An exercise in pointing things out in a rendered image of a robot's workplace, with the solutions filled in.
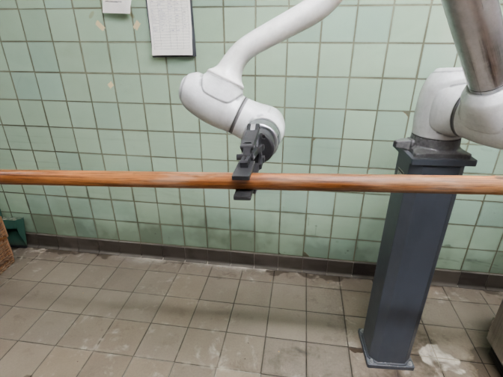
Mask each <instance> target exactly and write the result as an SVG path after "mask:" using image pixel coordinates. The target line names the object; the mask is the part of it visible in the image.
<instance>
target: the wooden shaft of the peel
mask: <svg viewBox="0 0 503 377"><path fill-rule="evenodd" d="M232 174H233V173H232V172H174V171H60V170H2V169H0V184H2V185H37V186H107V187H143V188H179V189H248V190H285V191H354V192H391V193H426V194H496V195H503V176H461V175H404V174H289V173H252V174H251V177H250V180H232Z"/></svg>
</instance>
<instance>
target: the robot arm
mask: <svg viewBox="0 0 503 377"><path fill-rule="evenodd" d="M342 1H343V0H304V1H302V2H301V3H299V4H298V5H296V6H294V7H292V8H291V9H289V10H287V11H285V12H283V13H282V14H280V15H278V16H277V17H275V18H273V19H271V20H270V21H268V22H266V23H264V24H263V25H261V26H259V27H258V28H256V29H255V30H253V31H251V32H249V33H248V34H246V35H245V36H243V37H241V38H240V39H239V40H238V41H237V42H236V43H235V44H234V45H233V46H232V47H231V48H230V49H229V50H228V51H227V52H226V54H225V55H224V57H223V58H222V60H221V61H220V62H219V64H218V65H217V66H215V67H213V68H210V69H208V70H207V72H206V73H205V74H202V73H200V72H196V73H190V74H188V75H187V76H185V77H184V78H183V80H182V82H181V83H180V88H179V98H180V101H181V102H182V104H183V106H184V107H185V108H186V109H187V110H188V111H189V112H190V113H192V114H193V115H195V116H196V117H197V118H199V119H200V120H202V121H204V122H205V123H208V124H210V125H211V126H214V127H216V128H217V129H222V130H225V131H226V132H229V133H231V134H232V135H235V136H237V137H238V138H239V139H241V145H240V149H241V151H242V153H241V154H237V160H240V161H239V162H238V164H237V166H236V168H235V170H234V172H233V174H232V180H250V177H251V175H252V173H258V172H259V170H260V169H262V166H263V163H264V162H267V161H268V160H269V159H270V158H271V157H272V156H273V155H274V154H275V152H276V150H277V149H278V145H279V144H280V143H281V141H282V139H283V137H284V132H285V122H284V118H283V115H282V114H281V112H280V111H279V110H278V109H277V108H274V107H272V106H270V105H266V104H262V103H259V102H255V101H254V100H251V99H249V98H247V97H245V96H243V89H244V86H243V83H242V73H243V69H244V67H245V65H246V64H247V63H248V62H249V61H250V60H251V59H252V58H253V57H254V56H256V55H258V54H259V53H261V52H263V51H265V50H267V49H269V48H271V47H273V46H275V45H277V44H279V43H281V42H283V41H285V40H286V39H288V38H290V37H292V36H294V35H296V34H298V33H300V32H302V31H304V30H306V29H308V28H310V27H312V26H313V25H316V24H317V23H318V22H320V21H321V20H323V19H325V18H326V17H327V16H328V15H329V14H330V13H331V12H332V11H333V10H334V9H335V8H336V7H337V6H338V5H339V4H340V3H341V2H342ZM441 3H442V6H443V9H444V12H445V16H446V19H447V21H448V26H449V28H450V31H451V35H452V37H453V40H454V45H455V47H456V50H457V54H458V57H459V59H460V63H461V66H462V67H446V68H437V69H435V70H434V71H433V72H432V73H431V74H430V75H429V76H428V77H427V79H426V81H425V83H424V84H423V86H422V88H421V91H420V93H419V96H418V100H417V104H416V107H415V113H414V118H413V125H412V133H411V135H410V137H407V138H400V139H397V140H395V141H394V146H395V147H397V148H402V149H407V150H408V151H409V152H411V153H412V155H413V157H415V158H420V159H422V158H446V159H471V157H472V154H471V153H468V152H466V151H465V150H463V149H462V148H461V147H460V143H461V138H465V139H467V140H469V141H473V142H475V143H477V144H482V145H484V146H488V147H492V148H496V149H500V150H503V16H502V9H501V5H500V1H499V0H441ZM256 192H257V190H248V189H236V191H235V193H234V200H251V198H252V194H256Z"/></svg>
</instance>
